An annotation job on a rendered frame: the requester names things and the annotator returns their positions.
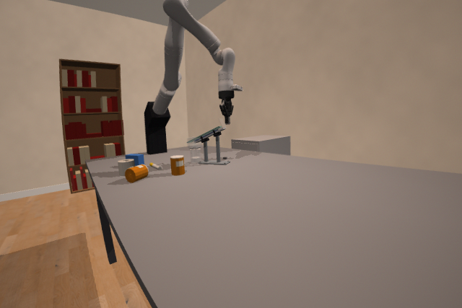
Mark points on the amber pill bottle with white cap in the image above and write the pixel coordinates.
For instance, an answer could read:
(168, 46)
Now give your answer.
(177, 165)

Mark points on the orange pill bottle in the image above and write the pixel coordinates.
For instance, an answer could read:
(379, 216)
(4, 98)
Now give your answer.
(136, 173)

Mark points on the blue block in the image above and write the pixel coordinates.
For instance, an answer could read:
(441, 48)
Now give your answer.
(138, 158)

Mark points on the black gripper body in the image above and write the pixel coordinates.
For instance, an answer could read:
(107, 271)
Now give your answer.
(226, 95)

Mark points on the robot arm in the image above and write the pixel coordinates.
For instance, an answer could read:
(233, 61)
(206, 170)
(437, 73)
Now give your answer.
(178, 10)

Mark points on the clear glass vial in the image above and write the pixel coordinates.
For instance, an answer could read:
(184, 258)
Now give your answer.
(195, 155)

